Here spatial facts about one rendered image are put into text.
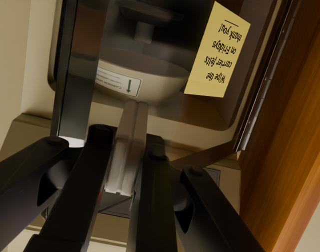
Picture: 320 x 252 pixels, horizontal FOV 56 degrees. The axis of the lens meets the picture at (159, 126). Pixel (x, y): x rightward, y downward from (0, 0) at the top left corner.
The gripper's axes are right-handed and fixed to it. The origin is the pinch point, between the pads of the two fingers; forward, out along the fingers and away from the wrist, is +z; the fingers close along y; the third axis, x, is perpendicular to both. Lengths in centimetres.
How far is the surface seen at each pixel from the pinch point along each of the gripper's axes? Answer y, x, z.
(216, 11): 4.5, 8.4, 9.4
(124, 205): 1.5, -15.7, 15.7
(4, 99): -36, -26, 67
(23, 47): -32, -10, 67
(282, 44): 16.3, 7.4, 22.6
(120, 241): 1.9, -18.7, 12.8
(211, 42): 5.0, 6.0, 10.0
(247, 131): 15.8, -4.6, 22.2
